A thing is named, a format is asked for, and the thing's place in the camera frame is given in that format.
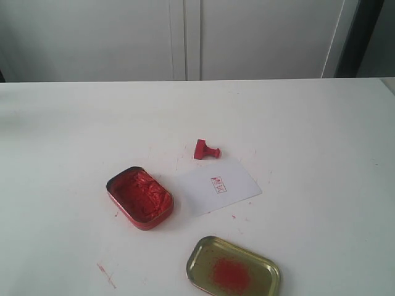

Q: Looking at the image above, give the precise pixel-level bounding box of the red rubber stamp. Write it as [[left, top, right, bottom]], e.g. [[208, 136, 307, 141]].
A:
[[193, 139, 221, 160]]

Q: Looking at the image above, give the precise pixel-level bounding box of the red ink pad tin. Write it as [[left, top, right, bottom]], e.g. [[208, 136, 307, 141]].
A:
[[106, 166, 174, 231]]

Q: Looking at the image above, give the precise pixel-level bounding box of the white paper card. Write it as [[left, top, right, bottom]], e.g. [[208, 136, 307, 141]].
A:
[[171, 158, 262, 217]]

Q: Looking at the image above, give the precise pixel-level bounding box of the gold tin lid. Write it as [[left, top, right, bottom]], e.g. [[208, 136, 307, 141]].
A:
[[186, 236, 281, 295]]

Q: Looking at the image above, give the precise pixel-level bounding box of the white cabinet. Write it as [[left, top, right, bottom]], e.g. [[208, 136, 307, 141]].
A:
[[1, 1, 358, 82]]

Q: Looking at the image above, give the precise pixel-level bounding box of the dark vertical post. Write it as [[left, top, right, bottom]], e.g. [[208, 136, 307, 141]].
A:
[[334, 0, 385, 78]]

